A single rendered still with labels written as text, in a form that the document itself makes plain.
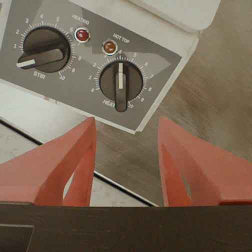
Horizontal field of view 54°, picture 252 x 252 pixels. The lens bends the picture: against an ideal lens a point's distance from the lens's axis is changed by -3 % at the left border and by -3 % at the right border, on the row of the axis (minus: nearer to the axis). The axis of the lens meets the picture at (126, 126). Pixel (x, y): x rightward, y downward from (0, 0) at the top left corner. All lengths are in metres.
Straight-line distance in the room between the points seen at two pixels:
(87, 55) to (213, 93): 0.14
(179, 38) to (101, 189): 0.15
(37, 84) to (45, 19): 0.05
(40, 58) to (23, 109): 0.08
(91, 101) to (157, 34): 0.07
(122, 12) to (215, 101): 0.15
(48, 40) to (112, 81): 0.05
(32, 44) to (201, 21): 0.11
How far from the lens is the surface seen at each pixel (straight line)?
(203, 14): 0.17
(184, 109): 0.26
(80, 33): 0.17
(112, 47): 0.18
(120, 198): 0.26
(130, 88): 0.19
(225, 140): 0.29
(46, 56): 0.17
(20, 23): 0.19
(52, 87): 0.20
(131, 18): 0.18
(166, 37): 0.18
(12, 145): 0.24
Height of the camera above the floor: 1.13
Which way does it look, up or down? 74 degrees down
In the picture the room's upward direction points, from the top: 123 degrees clockwise
